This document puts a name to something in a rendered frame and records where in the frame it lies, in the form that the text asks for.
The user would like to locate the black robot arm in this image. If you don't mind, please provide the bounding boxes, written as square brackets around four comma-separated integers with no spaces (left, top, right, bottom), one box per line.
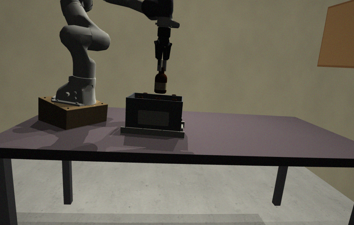
[51,0,180,107]

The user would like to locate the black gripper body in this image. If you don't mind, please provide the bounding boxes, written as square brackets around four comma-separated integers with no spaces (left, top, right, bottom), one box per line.
[157,27,171,47]

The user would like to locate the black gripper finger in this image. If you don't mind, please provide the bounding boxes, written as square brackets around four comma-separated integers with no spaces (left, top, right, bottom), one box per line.
[162,41,172,71]
[154,39,165,71]

